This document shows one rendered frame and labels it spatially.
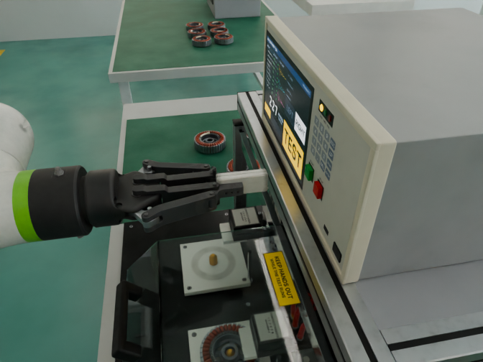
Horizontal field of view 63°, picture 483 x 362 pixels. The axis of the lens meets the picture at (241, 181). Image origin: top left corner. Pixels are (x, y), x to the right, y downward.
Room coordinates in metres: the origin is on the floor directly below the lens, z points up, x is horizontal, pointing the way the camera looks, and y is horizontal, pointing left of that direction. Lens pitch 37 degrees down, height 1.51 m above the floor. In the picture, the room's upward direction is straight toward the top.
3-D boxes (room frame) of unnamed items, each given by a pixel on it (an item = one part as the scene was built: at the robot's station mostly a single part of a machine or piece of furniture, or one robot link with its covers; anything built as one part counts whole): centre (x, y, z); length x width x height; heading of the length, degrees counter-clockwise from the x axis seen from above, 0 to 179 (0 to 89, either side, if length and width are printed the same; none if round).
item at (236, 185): (0.40, 0.02, 1.18); 0.05 x 0.03 x 0.01; 101
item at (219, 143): (1.20, 0.11, 0.77); 0.11 x 0.11 x 0.04
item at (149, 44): (2.88, 0.29, 0.38); 1.85 x 1.10 x 0.75; 11
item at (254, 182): (0.43, 0.00, 1.18); 0.07 x 0.01 x 0.03; 101
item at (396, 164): (0.56, -0.27, 1.22); 0.44 x 0.39 x 0.20; 11
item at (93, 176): (0.40, 0.15, 1.18); 0.09 x 0.08 x 0.07; 101
